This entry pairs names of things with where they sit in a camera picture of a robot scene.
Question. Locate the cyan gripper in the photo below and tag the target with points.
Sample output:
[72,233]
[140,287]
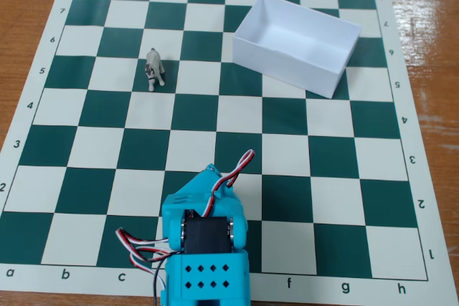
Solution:
[207,181]

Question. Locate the small grey toy horse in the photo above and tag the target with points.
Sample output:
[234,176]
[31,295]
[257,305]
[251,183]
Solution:
[154,66]

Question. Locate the cyan robot arm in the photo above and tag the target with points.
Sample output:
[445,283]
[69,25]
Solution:
[208,277]

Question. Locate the white open paper box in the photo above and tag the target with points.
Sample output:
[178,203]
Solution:
[305,41]

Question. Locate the green and white chessboard mat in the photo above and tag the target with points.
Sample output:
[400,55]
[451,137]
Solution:
[287,162]

